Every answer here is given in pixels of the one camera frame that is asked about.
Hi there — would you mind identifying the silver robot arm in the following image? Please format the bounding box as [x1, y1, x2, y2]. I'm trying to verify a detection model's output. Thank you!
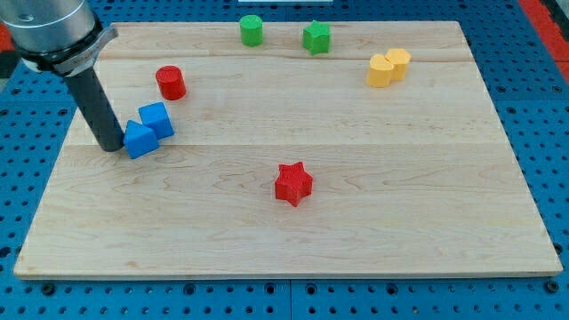
[1, 0, 118, 77]

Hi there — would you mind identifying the red star block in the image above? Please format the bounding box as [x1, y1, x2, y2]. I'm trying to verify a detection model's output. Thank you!
[275, 162, 313, 207]

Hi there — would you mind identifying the green star block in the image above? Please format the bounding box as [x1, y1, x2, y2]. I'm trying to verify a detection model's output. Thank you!
[302, 20, 331, 55]

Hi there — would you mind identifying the light wooden board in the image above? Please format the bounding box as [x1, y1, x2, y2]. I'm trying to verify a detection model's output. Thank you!
[13, 21, 563, 280]

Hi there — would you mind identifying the yellow heart block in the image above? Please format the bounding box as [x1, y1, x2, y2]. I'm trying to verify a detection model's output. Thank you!
[366, 54, 395, 88]

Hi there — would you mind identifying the red cylinder block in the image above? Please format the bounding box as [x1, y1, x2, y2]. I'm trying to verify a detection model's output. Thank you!
[155, 65, 187, 100]

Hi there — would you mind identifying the blue cube block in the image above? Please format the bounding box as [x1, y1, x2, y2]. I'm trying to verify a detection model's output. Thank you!
[138, 102, 174, 140]

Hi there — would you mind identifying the green cylinder block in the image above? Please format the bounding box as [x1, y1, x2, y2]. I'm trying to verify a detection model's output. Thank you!
[239, 15, 263, 47]

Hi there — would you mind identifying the blue triangle block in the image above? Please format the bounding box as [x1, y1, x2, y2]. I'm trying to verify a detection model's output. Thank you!
[123, 120, 159, 159]

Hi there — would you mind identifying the yellow hexagon block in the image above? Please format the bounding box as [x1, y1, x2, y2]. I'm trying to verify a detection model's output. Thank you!
[386, 48, 412, 81]

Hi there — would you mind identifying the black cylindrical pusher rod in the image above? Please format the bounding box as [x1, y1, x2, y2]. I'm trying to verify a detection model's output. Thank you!
[64, 68, 124, 152]

